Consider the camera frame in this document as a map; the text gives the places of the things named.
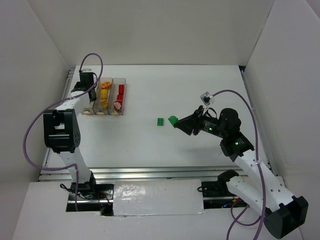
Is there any green lego with number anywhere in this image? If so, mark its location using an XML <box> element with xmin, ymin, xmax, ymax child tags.
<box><xmin>168</xmin><ymin>115</ymin><xmax>179</xmax><ymax>128</ymax></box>

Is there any yellow rounded lego brick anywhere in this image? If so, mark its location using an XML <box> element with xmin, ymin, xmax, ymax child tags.
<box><xmin>100</xmin><ymin>81</ymin><xmax>112</xmax><ymax>90</ymax></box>

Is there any red rectangular lego brick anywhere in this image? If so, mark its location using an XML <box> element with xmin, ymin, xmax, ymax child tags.
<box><xmin>118</xmin><ymin>84</ymin><xmax>125</xmax><ymax>95</ymax></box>

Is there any red rounded lego piece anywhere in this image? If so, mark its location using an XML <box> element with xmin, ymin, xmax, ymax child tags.
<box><xmin>116</xmin><ymin>94</ymin><xmax>124</xmax><ymax>102</ymax></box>

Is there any red white flower lego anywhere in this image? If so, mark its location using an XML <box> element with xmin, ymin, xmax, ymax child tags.
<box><xmin>113</xmin><ymin>101</ymin><xmax>123</xmax><ymax>111</ymax></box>

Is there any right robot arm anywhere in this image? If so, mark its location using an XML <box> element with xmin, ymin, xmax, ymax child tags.
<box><xmin>169</xmin><ymin>106</ymin><xmax>309</xmax><ymax>239</ymax></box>

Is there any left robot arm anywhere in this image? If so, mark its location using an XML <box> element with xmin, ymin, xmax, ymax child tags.
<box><xmin>43</xmin><ymin>71</ymin><xmax>97</xmax><ymax>198</ymax></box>

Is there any small green square lego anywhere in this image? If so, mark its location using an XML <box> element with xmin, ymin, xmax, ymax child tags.
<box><xmin>157</xmin><ymin>117</ymin><xmax>165</xmax><ymax>126</ymax></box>

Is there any middle clear container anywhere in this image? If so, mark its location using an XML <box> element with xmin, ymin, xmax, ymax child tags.
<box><xmin>92</xmin><ymin>77</ymin><xmax>113</xmax><ymax>115</ymax></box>

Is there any white taped cover panel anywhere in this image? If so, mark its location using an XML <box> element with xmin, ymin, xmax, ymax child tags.
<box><xmin>113</xmin><ymin>179</ymin><xmax>205</xmax><ymax>217</ymax></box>

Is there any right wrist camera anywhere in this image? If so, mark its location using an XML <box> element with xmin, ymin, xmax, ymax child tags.
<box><xmin>200</xmin><ymin>91</ymin><xmax>215</xmax><ymax>108</ymax></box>

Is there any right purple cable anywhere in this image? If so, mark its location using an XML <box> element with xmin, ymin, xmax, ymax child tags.
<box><xmin>211</xmin><ymin>89</ymin><xmax>266</xmax><ymax>240</ymax></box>

